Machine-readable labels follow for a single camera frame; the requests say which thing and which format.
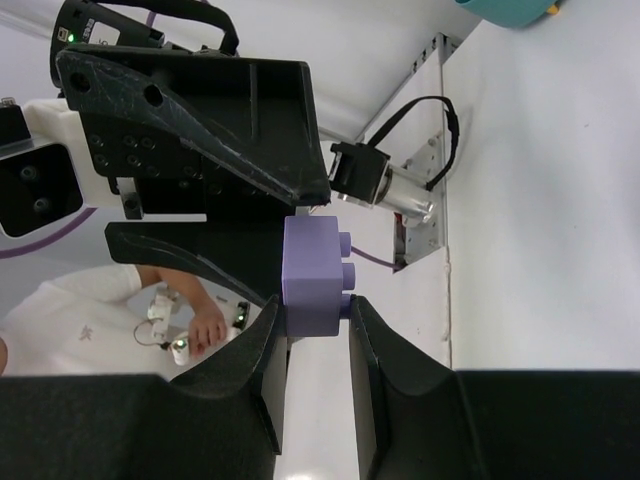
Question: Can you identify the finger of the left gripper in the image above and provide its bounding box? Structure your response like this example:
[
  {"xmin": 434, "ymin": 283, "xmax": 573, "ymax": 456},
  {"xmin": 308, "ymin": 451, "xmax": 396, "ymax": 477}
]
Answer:
[
  {"xmin": 105, "ymin": 221, "xmax": 283, "ymax": 306},
  {"xmin": 55, "ymin": 44, "xmax": 330, "ymax": 206}
]

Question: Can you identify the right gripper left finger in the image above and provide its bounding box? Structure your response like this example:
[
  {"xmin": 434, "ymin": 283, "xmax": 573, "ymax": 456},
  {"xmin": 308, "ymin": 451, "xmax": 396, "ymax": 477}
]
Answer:
[{"xmin": 1, "ymin": 298, "xmax": 287, "ymax": 479}]

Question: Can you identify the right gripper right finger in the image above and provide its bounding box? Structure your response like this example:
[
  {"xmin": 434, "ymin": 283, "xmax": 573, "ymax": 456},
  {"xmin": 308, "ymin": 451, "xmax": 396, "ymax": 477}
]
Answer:
[{"xmin": 349, "ymin": 296, "xmax": 639, "ymax": 479}]

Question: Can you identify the purple lego brick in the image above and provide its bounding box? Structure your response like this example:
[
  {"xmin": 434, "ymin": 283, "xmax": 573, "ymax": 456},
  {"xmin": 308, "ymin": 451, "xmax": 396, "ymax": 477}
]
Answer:
[{"xmin": 281, "ymin": 215, "xmax": 356, "ymax": 338}]

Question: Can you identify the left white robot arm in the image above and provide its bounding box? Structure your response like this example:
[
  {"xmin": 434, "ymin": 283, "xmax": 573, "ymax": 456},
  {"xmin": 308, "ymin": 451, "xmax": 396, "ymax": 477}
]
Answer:
[{"xmin": 1, "ymin": 1, "xmax": 407, "ymax": 305}]

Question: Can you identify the operator hand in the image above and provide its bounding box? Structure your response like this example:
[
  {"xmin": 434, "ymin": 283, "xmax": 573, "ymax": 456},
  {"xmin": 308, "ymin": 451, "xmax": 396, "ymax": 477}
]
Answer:
[{"xmin": 182, "ymin": 278, "xmax": 228, "ymax": 357}]

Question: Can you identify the teal divided round container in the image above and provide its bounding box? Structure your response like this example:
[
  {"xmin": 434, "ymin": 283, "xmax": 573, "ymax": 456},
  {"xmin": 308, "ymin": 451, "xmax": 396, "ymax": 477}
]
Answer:
[{"xmin": 454, "ymin": 0, "xmax": 559, "ymax": 28}]

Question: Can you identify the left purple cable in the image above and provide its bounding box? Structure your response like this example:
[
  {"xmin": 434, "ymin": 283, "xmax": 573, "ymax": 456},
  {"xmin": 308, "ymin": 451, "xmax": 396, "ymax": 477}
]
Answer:
[{"xmin": 349, "ymin": 244, "xmax": 404, "ymax": 274}]

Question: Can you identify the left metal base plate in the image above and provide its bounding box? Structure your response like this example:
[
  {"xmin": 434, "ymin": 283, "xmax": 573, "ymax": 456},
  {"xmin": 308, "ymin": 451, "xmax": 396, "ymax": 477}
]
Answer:
[{"xmin": 389, "ymin": 33, "xmax": 461, "ymax": 266}]

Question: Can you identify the aluminium table frame rail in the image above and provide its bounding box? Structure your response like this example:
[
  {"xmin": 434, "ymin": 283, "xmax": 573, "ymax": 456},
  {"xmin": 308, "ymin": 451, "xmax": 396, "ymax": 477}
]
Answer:
[{"xmin": 320, "ymin": 33, "xmax": 452, "ymax": 147}]

